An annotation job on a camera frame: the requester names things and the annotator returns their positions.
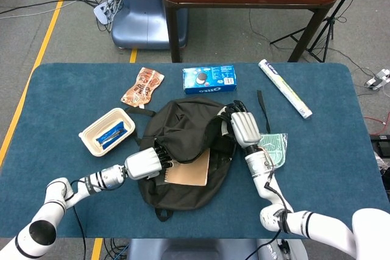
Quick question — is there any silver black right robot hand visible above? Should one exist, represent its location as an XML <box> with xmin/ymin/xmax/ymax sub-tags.
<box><xmin>218</xmin><ymin>100</ymin><xmax>263</xmax><ymax>148</ymax></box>

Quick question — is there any white power strip black plug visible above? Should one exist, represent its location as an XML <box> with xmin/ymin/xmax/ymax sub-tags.
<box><xmin>365</xmin><ymin>69</ymin><xmax>390</xmax><ymax>90</ymax></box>

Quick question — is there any black box device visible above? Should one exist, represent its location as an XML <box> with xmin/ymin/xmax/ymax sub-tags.
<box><xmin>369</xmin><ymin>133</ymin><xmax>390</xmax><ymax>154</ymax></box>

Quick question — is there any red cable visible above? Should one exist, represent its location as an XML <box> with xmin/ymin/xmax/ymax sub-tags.
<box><xmin>364</xmin><ymin>115</ymin><xmax>390</xmax><ymax>136</ymax></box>

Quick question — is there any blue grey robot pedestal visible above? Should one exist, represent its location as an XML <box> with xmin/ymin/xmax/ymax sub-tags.
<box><xmin>111</xmin><ymin>0</ymin><xmax>188</xmax><ymax>50</ymax></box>

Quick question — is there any orange brown snack pouch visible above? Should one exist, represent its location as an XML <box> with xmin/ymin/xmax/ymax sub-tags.
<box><xmin>120</xmin><ymin>67</ymin><xmax>165</xmax><ymax>109</ymax></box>

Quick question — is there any blue grey own robot base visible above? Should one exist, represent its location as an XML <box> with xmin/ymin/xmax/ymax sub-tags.
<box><xmin>126</xmin><ymin>237</ymin><xmax>308</xmax><ymax>260</ymax></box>

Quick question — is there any blue table cover cloth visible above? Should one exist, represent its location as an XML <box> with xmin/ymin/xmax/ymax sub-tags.
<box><xmin>0</xmin><ymin>62</ymin><xmax>383</xmax><ymax>239</ymax></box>

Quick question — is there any black tripod stand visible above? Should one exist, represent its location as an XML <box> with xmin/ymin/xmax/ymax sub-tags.
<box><xmin>269</xmin><ymin>0</ymin><xmax>369</xmax><ymax>63</ymax></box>

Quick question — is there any black fabric backpack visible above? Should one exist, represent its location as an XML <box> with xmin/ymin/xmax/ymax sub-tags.
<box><xmin>124</xmin><ymin>90</ymin><xmax>272</xmax><ymax>223</ymax></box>

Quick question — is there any beige plastic food container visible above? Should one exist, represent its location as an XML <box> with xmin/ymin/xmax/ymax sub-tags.
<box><xmin>78</xmin><ymin>107</ymin><xmax>137</xmax><ymax>158</ymax></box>

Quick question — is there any white power strip with plugs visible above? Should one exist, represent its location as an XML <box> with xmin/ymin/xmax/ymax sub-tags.
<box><xmin>93</xmin><ymin>1</ymin><xmax>115</xmax><ymax>25</ymax></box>

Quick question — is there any white shuttlecock tube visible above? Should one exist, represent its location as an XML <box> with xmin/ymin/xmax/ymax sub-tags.
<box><xmin>258</xmin><ymin>58</ymin><xmax>313</xmax><ymax>120</ymax></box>

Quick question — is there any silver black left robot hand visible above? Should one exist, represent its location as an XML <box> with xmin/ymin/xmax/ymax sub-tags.
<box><xmin>124</xmin><ymin>139</ymin><xmax>176</xmax><ymax>181</ymax></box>

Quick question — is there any brown spiral notebook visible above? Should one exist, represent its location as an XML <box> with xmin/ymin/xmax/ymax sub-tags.
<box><xmin>164</xmin><ymin>149</ymin><xmax>211</xmax><ymax>187</ymax></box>

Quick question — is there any blue snack packet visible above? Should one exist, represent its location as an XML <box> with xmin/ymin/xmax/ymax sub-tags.
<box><xmin>96</xmin><ymin>121</ymin><xmax>128</xmax><ymax>150</ymax></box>

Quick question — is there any green dustpan in plastic wrap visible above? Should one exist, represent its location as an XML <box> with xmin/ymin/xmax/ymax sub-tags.
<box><xmin>258</xmin><ymin>133</ymin><xmax>289</xmax><ymax>170</ymax></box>

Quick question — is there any blue Oreo cookie box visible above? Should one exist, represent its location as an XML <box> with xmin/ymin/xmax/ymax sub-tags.
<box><xmin>182</xmin><ymin>65</ymin><xmax>238</xmax><ymax>96</ymax></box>

